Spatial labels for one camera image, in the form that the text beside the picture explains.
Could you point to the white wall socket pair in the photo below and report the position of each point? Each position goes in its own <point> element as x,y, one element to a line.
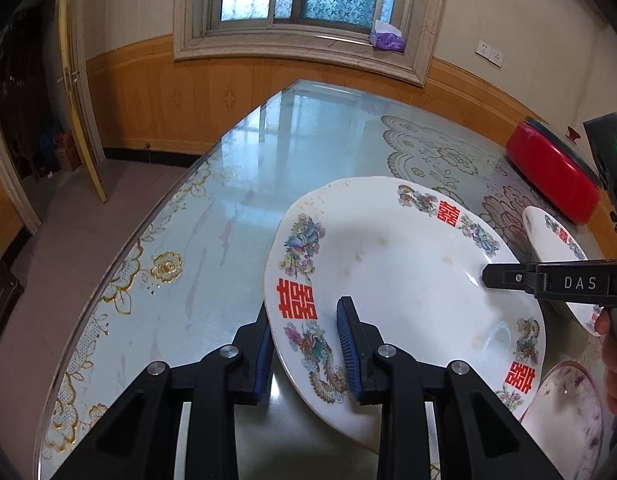
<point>491,54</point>

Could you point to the wooden door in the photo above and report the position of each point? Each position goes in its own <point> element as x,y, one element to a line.
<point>74,80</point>

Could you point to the person's right hand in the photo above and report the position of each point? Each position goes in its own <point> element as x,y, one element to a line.
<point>609,358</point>

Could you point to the window with marble frame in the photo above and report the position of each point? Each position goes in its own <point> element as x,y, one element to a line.
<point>325,31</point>

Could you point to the large pink floral rim plate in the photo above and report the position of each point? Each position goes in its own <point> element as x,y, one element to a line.
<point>565,419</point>

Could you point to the red electric cooking pot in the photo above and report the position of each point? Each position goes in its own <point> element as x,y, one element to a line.
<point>562,176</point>

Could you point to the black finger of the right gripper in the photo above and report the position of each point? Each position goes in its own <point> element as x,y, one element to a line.
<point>510,276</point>

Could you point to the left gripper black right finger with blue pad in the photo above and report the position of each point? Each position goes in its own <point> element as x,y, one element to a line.
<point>477,436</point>

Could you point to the purple tissue box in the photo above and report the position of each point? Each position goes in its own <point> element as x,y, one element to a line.
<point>386,37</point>

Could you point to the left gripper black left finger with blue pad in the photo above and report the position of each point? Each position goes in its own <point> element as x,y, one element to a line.
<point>137,437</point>

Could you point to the white plate red characters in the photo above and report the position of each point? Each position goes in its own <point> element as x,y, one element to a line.
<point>551,242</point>
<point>411,259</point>

